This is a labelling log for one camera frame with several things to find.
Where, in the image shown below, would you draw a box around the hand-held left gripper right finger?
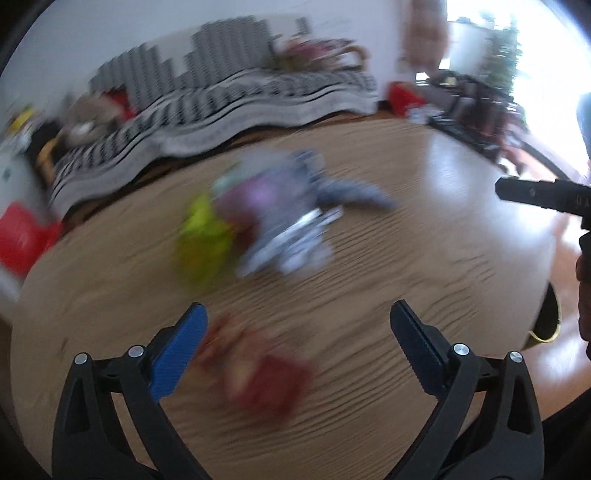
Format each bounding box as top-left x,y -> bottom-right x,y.
389,299 -> 546,480

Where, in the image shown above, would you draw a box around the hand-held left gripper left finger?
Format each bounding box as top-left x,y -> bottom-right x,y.
52,302 -> 213,480

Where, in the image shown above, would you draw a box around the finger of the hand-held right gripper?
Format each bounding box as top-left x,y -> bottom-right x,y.
495,178 -> 591,217

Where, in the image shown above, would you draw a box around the black bin yellow rim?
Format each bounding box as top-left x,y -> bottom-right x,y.
529,284 -> 560,343

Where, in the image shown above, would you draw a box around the red snack wrapper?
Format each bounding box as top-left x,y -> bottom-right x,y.
198,314 -> 315,421

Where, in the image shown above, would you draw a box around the white grey foil packet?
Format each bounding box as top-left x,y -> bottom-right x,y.
235,208 -> 345,278

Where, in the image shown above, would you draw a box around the blue-grey wrapper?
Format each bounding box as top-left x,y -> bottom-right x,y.
288,148 -> 398,213

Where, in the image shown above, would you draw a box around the purple snack packet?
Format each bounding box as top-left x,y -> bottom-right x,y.
215,172 -> 301,241

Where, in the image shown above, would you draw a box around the person's right hand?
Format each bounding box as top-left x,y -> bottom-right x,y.
575,256 -> 591,343

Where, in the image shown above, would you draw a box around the dark wooden chair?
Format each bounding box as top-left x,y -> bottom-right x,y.
427,69 -> 527,162

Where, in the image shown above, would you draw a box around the scattered white papers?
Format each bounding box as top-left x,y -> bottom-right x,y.
406,106 -> 435,126

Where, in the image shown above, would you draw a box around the green plant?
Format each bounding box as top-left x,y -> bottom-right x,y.
480,23 -> 522,93

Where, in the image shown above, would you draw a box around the red paper bag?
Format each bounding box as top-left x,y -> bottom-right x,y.
388,80 -> 428,116

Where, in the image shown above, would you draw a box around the patterned curtain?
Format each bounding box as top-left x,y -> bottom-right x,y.
406,0 -> 451,70

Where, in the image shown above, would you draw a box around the red bear stool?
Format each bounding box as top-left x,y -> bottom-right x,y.
0,203 -> 63,278

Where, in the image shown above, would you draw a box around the rattan sofa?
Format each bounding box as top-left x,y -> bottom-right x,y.
37,42 -> 372,185

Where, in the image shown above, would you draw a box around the striped black white sofa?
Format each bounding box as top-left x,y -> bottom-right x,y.
48,16 -> 380,217

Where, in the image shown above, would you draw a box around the brown plush toy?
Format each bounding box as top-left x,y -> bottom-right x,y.
62,92 -> 123,145

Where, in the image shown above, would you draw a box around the red cushion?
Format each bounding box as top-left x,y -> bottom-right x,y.
104,88 -> 139,121

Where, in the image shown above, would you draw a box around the pile of pink clothes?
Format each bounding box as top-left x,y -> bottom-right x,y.
268,36 -> 361,72

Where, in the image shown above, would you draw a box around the yellow box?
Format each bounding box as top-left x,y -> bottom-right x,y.
8,106 -> 37,134

